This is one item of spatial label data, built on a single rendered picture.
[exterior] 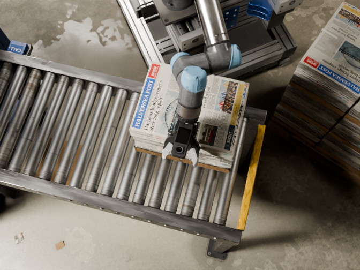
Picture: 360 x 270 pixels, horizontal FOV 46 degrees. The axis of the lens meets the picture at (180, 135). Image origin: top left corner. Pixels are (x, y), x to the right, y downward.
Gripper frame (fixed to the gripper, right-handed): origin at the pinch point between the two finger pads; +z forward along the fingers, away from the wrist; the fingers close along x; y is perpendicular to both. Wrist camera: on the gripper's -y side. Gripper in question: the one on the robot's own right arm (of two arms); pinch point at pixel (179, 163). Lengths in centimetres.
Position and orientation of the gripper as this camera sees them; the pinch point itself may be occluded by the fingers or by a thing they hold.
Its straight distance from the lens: 143.5
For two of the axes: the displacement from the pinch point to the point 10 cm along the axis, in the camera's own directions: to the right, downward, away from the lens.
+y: 2.3, -6.0, 7.7
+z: -1.2, 7.6, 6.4
